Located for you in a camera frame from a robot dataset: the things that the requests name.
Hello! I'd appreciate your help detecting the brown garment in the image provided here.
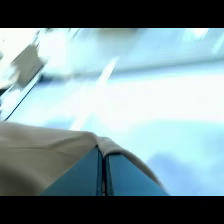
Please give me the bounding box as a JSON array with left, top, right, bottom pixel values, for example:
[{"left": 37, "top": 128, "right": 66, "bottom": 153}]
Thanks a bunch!
[{"left": 0, "top": 120, "right": 166, "bottom": 197}]

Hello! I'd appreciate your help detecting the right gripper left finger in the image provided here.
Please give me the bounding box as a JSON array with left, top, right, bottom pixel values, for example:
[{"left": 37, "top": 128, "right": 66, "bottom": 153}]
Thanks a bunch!
[{"left": 39, "top": 145, "right": 103, "bottom": 197}]

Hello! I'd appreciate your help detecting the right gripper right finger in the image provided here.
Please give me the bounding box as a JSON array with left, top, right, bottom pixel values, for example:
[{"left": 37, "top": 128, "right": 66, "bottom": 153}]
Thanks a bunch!
[{"left": 105, "top": 152, "right": 170, "bottom": 197}]

